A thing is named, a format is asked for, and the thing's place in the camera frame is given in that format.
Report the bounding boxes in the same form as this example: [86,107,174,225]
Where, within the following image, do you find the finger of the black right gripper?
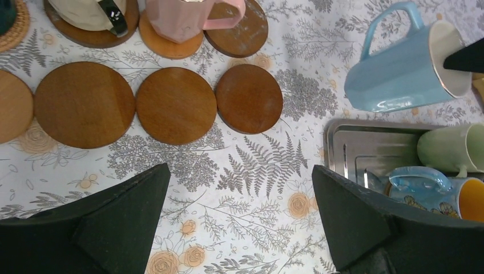
[443,38,483,74]

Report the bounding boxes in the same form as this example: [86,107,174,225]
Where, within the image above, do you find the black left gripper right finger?
[312,165,483,273]

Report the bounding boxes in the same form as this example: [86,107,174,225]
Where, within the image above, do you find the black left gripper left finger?
[1,164,171,273]

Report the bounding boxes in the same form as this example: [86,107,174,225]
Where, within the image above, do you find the light blue mug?
[344,1,472,112]

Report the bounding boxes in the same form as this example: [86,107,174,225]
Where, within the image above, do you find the blue mug yellow inside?
[388,166,483,222]

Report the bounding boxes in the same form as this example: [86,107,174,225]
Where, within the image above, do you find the reddish brown coaster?
[215,64,283,134]

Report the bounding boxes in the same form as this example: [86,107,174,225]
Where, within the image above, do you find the light brown coaster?
[138,10,204,59]

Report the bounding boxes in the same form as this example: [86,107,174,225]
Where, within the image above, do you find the cream mug black handle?
[49,0,128,38]

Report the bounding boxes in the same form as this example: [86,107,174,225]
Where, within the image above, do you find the woven straw coaster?
[1,1,30,52]

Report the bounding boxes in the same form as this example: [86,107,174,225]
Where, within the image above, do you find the pink mug white inside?
[145,0,246,44]

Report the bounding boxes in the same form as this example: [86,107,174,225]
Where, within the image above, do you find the dark green mug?
[0,0,17,35]

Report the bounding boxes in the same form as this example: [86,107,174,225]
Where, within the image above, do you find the light wooden coaster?
[1,70,34,144]

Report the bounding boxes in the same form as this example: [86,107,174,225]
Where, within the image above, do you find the orange brown coaster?
[43,1,140,49]

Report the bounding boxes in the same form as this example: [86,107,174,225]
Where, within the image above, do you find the metal tray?
[323,119,484,190]

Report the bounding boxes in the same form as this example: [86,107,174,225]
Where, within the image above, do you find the light green mug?
[417,123,483,178]

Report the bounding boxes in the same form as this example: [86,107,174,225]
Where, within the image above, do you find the floral tablecloth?
[1,1,483,273]

